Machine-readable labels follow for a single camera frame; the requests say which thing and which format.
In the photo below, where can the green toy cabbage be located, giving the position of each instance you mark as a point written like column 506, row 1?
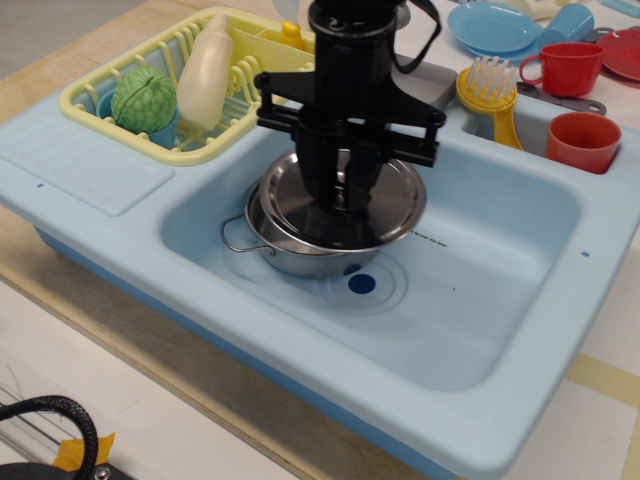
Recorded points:
column 144, row 100

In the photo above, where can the yellow tape piece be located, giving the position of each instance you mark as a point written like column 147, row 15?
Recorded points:
column 70, row 453

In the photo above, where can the yellow dish brush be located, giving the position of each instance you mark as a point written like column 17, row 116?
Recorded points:
column 488, row 87

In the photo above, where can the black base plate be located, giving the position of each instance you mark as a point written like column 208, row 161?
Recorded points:
column 35, row 471

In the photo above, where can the grey toy utensil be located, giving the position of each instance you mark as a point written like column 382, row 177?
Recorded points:
column 572, row 103

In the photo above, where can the light blue plate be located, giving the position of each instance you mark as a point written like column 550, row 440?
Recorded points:
column 492, row 27

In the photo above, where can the blue plastic cup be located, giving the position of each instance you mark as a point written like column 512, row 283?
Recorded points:
column 574, row 22

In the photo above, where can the orange plastic cup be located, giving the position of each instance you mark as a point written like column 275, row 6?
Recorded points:
column 583, row 140

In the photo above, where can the red plate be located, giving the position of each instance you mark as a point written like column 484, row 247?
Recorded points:
column 621, row 53

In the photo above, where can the light blue toy sink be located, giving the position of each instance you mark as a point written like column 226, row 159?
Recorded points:
column 446, row 348

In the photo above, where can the cream plastic bottle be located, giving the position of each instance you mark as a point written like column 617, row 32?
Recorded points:
column 202, row 86

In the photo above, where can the stainless steel pot lid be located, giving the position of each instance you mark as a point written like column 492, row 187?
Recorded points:
column 396, row 204

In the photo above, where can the cream toy item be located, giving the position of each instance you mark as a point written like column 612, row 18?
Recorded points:
column 537, row 9

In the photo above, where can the small yellow bottle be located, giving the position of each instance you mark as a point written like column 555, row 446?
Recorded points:
column 290, row 35

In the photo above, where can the red cup with handle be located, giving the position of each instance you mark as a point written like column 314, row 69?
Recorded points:
column 568, row 69

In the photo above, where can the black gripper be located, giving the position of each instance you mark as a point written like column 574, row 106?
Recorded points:
column 352, row 90

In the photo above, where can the yellow dish rack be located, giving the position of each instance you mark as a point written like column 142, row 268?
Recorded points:
column 256, row 48

